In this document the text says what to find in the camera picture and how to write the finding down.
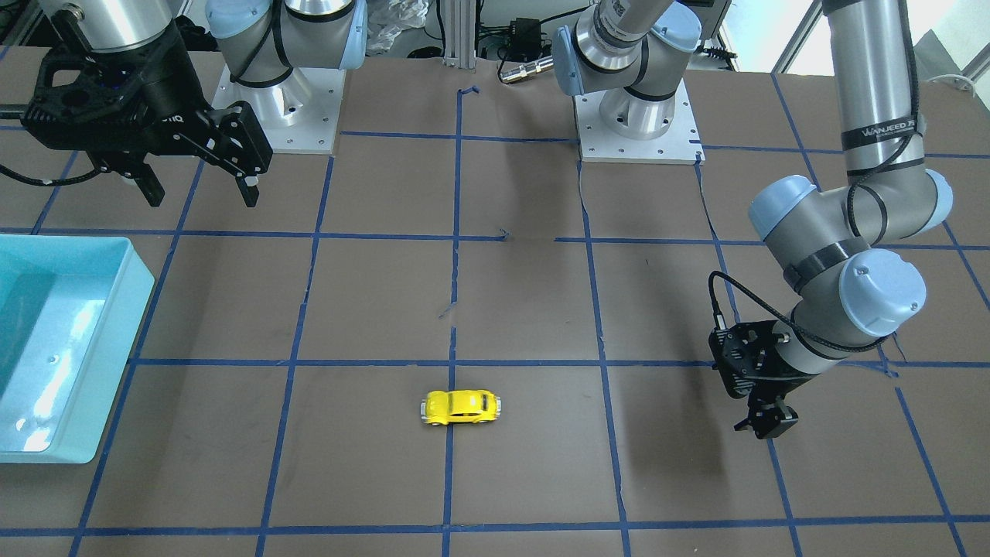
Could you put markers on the yellow toy beetle car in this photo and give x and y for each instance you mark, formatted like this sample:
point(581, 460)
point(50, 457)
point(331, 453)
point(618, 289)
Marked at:
point(473, 406)

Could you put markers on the crumpled clear plastic bag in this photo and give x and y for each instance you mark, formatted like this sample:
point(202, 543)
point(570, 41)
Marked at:
point(388, 19)

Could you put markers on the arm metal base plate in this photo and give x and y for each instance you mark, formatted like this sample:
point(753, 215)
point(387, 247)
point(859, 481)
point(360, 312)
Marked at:
point(673, 139)
point(299, 115)

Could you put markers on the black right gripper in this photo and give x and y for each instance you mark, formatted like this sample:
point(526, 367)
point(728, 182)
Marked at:
point(164, 89)

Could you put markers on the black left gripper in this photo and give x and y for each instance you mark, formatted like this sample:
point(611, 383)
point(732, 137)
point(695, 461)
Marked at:
point(783, 384)

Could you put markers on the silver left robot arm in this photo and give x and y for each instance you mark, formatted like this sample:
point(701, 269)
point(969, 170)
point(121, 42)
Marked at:
point(853, 294)

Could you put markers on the black power adapter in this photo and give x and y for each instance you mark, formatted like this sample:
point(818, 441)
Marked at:
point(524, 40)

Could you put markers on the aluminium frame post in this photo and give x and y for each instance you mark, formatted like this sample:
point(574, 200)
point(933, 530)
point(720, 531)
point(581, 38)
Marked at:
point(459, 33)

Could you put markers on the silver cylindrical connector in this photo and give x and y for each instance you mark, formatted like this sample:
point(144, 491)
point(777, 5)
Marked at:
point(525, 71)

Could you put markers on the light blue plastic bin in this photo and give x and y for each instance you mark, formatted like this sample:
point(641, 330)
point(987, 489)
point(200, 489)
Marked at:
point(70, 311)

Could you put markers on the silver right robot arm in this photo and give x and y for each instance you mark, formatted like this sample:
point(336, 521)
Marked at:
point(262, 41)

